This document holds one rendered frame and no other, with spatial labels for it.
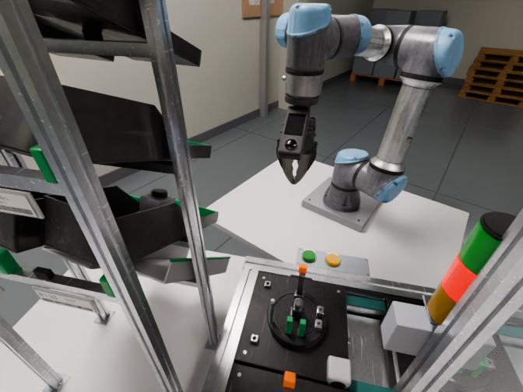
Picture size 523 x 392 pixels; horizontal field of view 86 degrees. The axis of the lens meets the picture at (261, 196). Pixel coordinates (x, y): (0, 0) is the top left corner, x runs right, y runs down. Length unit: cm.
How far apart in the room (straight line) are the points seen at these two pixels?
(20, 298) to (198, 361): 179
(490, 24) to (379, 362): 744
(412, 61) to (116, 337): 110
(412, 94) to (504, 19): 691
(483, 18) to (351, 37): 726
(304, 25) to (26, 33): 42
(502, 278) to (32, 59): 41
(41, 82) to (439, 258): 113
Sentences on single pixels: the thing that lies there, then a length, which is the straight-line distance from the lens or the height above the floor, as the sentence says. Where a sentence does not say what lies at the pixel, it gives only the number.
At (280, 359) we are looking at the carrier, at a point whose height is 97.
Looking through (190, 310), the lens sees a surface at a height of 86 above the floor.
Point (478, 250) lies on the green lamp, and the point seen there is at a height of 139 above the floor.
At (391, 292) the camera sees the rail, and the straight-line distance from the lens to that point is 86.
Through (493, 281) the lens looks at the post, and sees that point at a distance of 36.
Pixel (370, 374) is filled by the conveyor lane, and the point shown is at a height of 92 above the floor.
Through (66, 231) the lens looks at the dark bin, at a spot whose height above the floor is 134.
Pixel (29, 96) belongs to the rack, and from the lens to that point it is 25.
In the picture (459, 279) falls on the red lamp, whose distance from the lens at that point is 39.
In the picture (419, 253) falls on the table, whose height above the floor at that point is 86.
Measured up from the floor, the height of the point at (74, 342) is 86.
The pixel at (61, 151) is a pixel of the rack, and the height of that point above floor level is 150.
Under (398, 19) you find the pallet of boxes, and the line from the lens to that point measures 685.
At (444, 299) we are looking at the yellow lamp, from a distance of 42.
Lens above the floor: 160
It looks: 36 degrees down
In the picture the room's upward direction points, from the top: 1 degrees clockwise
